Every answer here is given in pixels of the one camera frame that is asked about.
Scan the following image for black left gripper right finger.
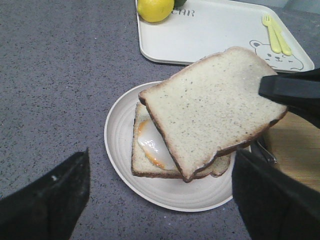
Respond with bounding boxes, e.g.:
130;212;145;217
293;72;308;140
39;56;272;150
232;149;320;240

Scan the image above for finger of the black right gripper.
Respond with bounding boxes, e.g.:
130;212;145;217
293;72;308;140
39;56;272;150
258;69;320;128

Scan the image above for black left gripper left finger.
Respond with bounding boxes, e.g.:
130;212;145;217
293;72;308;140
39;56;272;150
0;150;90;240

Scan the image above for white round plate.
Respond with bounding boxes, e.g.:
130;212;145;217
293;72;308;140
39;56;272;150
104;82;235;212

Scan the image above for white rectangular bear tray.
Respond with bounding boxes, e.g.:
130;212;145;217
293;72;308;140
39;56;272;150
137;0;315;73

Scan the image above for yellow plastic spoon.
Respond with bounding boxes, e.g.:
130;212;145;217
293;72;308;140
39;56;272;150
270;17;292;56

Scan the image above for yellow plastic fork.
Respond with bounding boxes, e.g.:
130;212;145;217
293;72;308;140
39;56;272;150
262;15;282;54

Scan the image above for wooden cutting board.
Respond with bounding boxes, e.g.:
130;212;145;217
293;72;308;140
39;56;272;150
263;112;320;191

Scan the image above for fried egg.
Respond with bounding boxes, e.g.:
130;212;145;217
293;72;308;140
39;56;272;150
137;119;176;171

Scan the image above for green lime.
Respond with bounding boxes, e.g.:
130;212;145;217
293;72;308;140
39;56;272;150
174;0;187;8

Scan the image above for yellow lemon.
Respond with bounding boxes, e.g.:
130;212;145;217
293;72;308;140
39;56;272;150
136;0;175;23

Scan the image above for metal cutting board handle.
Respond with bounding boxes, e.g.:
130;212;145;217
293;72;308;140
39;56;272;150
250;138;277;165

